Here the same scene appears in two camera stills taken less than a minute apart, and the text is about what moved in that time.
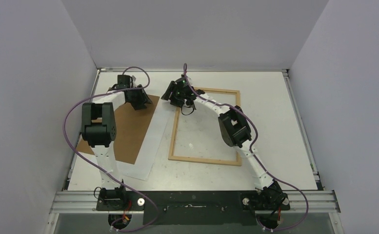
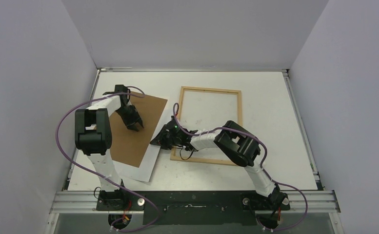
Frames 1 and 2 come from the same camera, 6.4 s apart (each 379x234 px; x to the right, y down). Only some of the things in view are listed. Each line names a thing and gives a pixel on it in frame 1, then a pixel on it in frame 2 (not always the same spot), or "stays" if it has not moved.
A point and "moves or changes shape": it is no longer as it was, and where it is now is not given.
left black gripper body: x=137 y=94 → x=129 y=113
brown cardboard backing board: x=131 y=125 moves or changes shape
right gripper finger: x=166 y=95 → x=162 y=138
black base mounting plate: x=195 y=207 stays
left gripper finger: x=148 y=100 → x=138 y=117
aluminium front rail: x=79 y=201 stays
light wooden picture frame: x=174 y=133 stays
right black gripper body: x=171 y=91 → x=165 y=136
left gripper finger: x=138 y=105 → x=134 y=126
